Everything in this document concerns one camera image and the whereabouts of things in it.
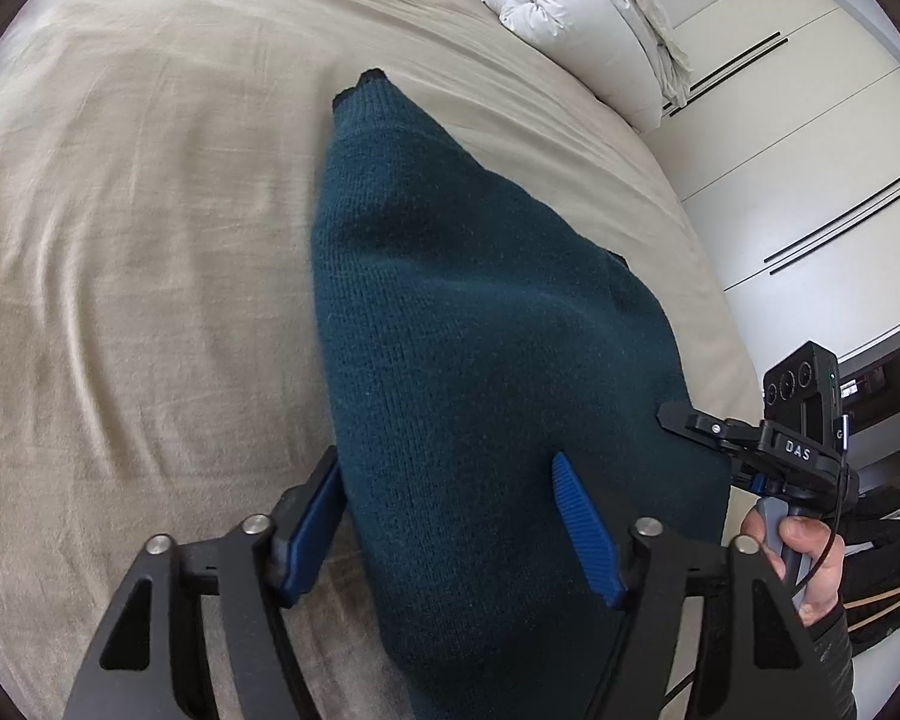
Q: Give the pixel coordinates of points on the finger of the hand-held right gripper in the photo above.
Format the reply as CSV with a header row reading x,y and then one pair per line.
x,y
709,427

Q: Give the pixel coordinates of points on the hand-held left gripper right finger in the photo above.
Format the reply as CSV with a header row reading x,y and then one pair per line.
x,y
585,532

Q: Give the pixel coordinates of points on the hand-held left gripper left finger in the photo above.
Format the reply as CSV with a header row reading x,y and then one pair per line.
x,y
311,525

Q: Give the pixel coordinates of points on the dark teal knitted sweater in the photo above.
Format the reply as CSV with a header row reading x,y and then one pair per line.
x,y
480,330

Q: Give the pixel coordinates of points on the person's right forearm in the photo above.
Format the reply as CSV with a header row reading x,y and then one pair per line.
x,y
832,667

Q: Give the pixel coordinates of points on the person's right hand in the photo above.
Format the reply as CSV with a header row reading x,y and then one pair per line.
x,y
821,562

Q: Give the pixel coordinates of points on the dark furniture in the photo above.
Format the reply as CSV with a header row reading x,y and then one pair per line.
x,y
892,435

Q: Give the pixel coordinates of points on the black backpack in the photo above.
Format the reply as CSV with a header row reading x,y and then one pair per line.
x,y
892,562

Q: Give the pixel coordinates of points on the white wardrobe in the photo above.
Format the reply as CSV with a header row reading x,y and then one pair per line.
x,y
795,127

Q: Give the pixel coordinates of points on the bed with cream sheet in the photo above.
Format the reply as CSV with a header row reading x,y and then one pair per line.
x,y
157,202

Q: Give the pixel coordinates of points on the beige crumpled cloth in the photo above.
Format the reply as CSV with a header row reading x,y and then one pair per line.
x,y
660,37

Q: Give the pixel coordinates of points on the folded white duvet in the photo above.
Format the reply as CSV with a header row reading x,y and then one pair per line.
x,y
570,15

